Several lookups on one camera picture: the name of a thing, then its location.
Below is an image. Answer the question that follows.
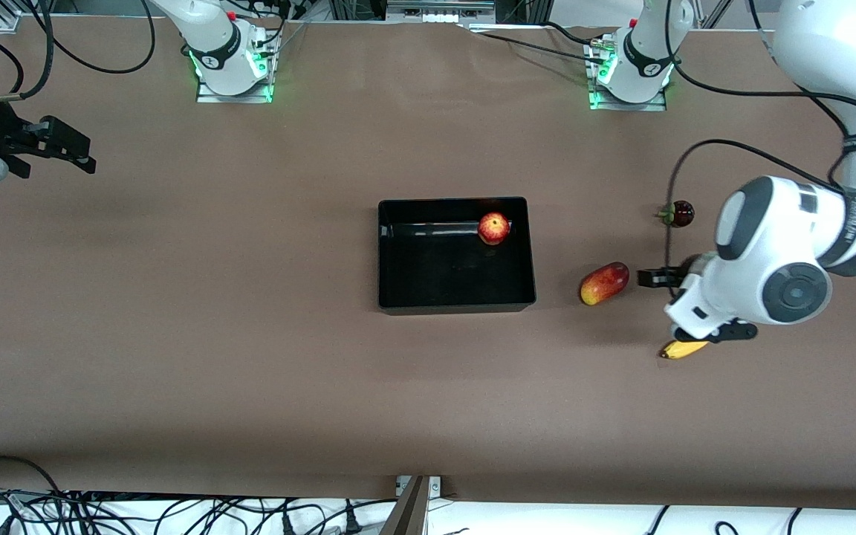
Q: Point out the yellow banana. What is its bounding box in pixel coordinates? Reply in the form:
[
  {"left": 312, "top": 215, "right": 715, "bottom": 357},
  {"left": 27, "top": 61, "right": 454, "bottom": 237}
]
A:
[{"left": 659, "top": 340, "right": 710, "bottom": 360}]

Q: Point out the small red yellow apple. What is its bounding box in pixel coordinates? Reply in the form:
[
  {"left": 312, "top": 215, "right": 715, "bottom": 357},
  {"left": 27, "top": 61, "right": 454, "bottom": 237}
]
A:
[{"left": 477, "top": 212, "right": 512, "bottom": 247}]

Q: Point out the black rectangular plastic box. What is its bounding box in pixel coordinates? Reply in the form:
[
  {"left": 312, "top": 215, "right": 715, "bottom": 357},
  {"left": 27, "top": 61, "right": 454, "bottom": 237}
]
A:
[{"left": 377, "top": 196, "right": 537, "bottom": 317}]

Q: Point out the red yellow mango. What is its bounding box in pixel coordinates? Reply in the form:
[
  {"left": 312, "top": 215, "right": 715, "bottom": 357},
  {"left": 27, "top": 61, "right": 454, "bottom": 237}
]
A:
[{"left": 580, "top": 262, "right": 631, "bottom": 306}]

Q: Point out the dark purple mangosteen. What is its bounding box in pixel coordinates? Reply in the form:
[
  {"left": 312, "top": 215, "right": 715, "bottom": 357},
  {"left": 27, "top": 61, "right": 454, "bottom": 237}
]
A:
[{"left": 656, "top": 200, "right": 696, "bottom": 229}]

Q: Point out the brown table cover sheet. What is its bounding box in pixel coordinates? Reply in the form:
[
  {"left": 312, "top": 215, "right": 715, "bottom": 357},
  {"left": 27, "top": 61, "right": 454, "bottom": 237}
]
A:
[{"left": 0, "top": 16, "right": 856, "bottom": 513}]

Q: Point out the white power strip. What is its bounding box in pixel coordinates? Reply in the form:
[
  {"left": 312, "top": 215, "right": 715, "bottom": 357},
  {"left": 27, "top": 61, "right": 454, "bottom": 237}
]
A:
[{"left": 386, "top": 0, "right": 497, "bottom": 24}]

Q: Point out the grey metal beam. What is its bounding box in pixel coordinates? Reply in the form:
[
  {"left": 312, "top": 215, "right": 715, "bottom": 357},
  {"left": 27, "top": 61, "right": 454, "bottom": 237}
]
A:
[{"left": 378, "top": 476, "right": 430, "bottom": 535}]

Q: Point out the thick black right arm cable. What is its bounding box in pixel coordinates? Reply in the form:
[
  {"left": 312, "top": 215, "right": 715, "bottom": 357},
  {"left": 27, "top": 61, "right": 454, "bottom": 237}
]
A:
[{"left": 0, "top": 0, "right": 54, "bottom": 103}]

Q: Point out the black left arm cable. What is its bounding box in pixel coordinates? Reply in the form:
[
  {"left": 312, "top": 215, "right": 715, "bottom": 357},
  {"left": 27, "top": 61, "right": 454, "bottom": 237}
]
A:
[{"left": 664, "top": 0, "right": 856, "bottom": 299}]

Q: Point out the thin black looping cable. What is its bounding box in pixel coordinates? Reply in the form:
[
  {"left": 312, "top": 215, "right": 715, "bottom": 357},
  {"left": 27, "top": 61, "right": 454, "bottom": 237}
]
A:
[{"left": 48, "top": 0, "right": 157, "bottom": 75}]

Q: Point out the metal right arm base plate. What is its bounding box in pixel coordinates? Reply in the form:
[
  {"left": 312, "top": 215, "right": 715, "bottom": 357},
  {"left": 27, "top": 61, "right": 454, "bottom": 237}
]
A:
[{"left": 196, "top": 30, "right": 275, "bottom": 104}]

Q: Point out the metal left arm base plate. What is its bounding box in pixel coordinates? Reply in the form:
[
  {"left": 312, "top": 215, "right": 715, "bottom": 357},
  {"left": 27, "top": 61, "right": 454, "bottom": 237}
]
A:
[{"left": 588, "top": 37, "right": 668, "bottom": 112}]

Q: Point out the long black table cable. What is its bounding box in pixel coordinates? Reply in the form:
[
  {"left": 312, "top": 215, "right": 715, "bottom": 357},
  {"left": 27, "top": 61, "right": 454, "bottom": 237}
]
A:
[{"left": 481, "top": 31, "right": 607, "bottom": 66}]

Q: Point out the short black table cable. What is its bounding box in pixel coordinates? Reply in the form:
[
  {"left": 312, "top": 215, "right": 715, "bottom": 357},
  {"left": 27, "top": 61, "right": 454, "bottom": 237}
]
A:
[{"left": 539, "top": 21, "right": 596, "bottom": 45}]

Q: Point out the black arched floor cable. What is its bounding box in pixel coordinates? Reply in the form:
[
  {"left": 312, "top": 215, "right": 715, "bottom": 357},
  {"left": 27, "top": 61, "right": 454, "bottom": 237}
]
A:
[{"left": 0, "top": 455, "right": 65, "bottom": 497}]

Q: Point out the small metal table bracket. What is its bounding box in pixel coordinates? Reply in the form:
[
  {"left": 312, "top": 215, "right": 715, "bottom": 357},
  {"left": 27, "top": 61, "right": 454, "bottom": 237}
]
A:
[{"left": 396, "top": 476, "right": 442, "bottom": 497}]

